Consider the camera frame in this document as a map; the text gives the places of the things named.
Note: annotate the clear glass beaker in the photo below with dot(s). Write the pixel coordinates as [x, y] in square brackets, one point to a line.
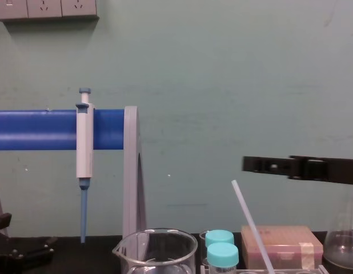
[153, 251]

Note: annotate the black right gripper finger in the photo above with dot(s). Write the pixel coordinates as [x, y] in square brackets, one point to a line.
[279, 166]

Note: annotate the grey wall socket panel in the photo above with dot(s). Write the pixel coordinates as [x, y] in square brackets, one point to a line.
[45, 8]

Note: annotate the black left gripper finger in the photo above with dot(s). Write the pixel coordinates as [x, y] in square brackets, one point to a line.
[1, 224]
[25, 252]

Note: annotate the vial with teal cap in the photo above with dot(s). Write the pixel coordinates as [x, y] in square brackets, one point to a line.
[223, 255]
[220, 237]

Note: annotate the clear glass conical flask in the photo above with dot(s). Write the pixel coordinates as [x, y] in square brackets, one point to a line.
[342, 245]

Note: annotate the clear uncapped glass vial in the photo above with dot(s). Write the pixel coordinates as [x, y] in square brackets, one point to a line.
[203, 245]

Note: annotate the pink pipette tip box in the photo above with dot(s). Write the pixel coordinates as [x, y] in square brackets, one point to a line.
[282, 245]

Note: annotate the clear plastic vial rack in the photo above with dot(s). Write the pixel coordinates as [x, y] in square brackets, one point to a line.
[293, 271]

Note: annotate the translucent white stirring rod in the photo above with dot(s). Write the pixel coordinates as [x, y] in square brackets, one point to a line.
[248, 217]

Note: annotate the grey pipette stand upright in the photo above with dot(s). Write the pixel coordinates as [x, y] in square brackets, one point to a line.
[130, 171]

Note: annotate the blue pipette stand bar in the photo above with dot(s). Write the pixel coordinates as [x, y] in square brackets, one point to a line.
[36, 129]

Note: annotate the white and blue pipette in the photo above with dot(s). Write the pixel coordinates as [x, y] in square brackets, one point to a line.
[84, 148]

